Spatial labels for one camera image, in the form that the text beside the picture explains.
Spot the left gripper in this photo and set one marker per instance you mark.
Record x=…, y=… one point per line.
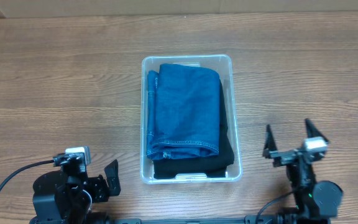
x=98, y=183

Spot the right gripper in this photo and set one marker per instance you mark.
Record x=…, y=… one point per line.
x=289, y=155

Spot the black cloth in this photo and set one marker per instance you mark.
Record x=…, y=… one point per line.
x=212, y=166

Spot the blue denim jeans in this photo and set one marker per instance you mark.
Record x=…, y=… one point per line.
x=183, y=112

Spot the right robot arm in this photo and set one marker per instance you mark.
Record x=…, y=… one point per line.
x=315, y=202

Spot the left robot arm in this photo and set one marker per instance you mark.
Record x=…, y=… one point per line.
x=67, y=195

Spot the clear plastic storage bin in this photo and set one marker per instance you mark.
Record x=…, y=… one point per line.
x=220, y=63

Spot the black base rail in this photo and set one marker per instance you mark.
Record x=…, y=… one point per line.
x=248, y=219

